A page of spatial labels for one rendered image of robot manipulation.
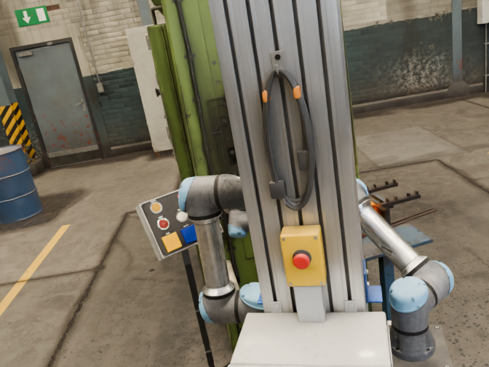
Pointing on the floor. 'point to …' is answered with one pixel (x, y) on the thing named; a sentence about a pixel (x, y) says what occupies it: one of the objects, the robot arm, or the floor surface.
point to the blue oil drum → (17, 186)
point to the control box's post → (197, 306)
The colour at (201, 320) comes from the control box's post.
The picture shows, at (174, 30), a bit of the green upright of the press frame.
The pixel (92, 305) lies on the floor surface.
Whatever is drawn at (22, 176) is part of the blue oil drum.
